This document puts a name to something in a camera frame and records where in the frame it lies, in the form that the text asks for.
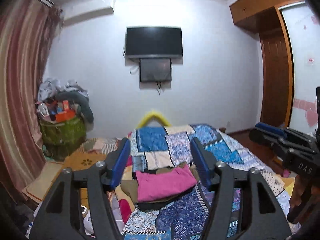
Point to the large wall television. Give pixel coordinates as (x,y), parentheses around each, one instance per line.
(153,42)

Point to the white air conditioner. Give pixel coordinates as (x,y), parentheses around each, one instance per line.
(84,10)

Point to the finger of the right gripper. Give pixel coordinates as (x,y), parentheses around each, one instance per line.
(271,129)

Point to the striped maroon curtain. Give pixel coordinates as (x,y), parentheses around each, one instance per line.
(28,28)

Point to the blue patchwork quilt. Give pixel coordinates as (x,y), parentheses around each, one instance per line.
(153,148)

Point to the green laundry basket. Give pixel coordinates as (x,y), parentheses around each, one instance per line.
(62,139)

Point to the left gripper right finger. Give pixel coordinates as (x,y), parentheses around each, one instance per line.
(244,206)

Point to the orange box in basket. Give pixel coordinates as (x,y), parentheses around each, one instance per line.
(64,116)

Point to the pink pants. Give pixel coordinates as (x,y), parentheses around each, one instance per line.
(153,187)

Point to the black garment under olive pants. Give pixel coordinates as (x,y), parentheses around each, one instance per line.
(157,204)

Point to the wooden lap desk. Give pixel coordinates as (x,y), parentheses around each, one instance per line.
(82,160)

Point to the olive green pants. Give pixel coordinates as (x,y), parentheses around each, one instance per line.
(130,186)

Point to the grey pillow on basket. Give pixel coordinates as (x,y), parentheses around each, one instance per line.
(74,97)

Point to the small wall monitor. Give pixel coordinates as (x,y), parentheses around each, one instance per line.
(155,70)

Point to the yellow hoop behind bed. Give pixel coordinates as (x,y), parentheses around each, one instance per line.
(153,116)

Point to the wooden wardrobe with sliding doors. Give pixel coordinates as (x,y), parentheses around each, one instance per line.
(288,50)

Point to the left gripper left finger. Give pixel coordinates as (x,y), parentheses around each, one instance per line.
(60,217)

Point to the brown wooden door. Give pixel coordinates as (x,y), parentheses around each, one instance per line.
(276,78)

